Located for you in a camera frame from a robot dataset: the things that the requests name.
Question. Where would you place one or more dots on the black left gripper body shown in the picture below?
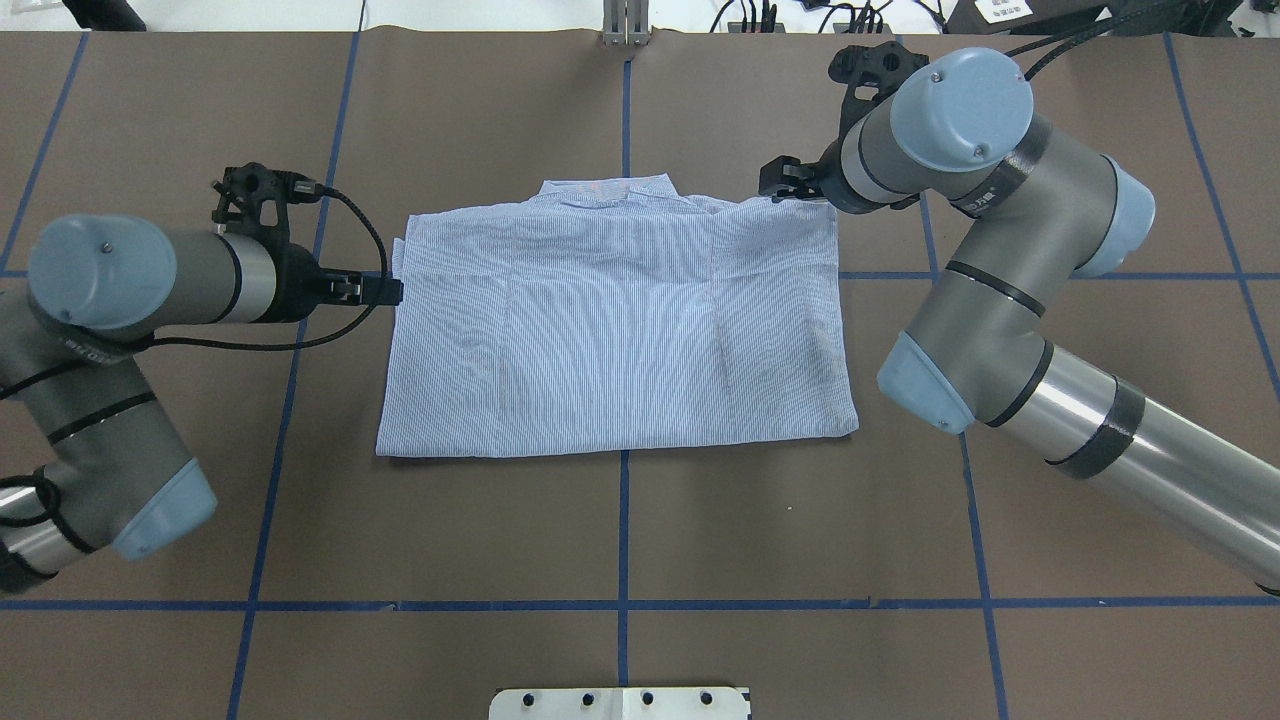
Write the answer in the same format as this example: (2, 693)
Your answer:
(297, 287)

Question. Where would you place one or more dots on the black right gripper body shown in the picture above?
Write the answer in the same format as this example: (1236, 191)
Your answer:
(829, 176)

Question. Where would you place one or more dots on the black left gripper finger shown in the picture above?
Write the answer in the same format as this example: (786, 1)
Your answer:
(379, 292)

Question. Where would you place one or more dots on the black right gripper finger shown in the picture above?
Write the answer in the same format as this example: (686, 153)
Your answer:
(780, 178)

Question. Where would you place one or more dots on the light blue striped shirt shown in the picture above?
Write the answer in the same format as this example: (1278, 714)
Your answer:
(615, 314)

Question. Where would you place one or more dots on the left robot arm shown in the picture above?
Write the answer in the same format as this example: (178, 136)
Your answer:
(98, 288)

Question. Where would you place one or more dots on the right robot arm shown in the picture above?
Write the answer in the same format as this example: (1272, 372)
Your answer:
(1044, 209)

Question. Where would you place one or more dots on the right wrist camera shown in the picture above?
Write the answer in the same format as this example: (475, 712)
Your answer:
(871, 74)

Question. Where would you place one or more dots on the aluminium frame post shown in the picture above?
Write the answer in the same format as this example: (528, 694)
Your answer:
(626, 23)

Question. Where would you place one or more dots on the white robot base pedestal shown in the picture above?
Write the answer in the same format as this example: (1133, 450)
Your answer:
(662, 702)

